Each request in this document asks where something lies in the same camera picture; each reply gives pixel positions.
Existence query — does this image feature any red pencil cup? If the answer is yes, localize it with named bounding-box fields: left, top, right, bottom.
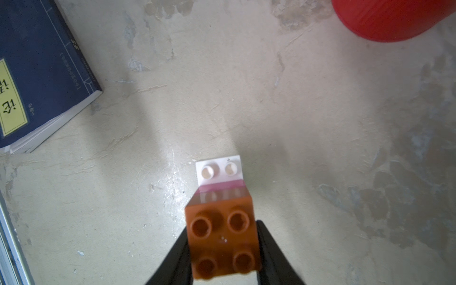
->
left=332, top=0, right=456, bottom=42

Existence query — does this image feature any dark blue notebook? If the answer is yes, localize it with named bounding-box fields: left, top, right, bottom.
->
left=1, top=1, right=102, bottom=153

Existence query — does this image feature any brown lego brick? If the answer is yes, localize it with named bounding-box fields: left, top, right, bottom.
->
left=185, top=186, right=262, bottom=280

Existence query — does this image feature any pink lego brick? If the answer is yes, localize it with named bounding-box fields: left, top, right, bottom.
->
left=192, top=179, right=249, bottom=204

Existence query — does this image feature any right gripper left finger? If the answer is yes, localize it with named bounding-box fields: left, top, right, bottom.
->
left=146, top=228, right=194, bottom=285

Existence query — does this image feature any white lego brick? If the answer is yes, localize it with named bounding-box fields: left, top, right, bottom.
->
left=195, top=155, right=243, bottom=186

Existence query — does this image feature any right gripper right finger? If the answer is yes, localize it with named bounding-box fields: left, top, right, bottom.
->
left=256, top=220, right=306, bottom=285

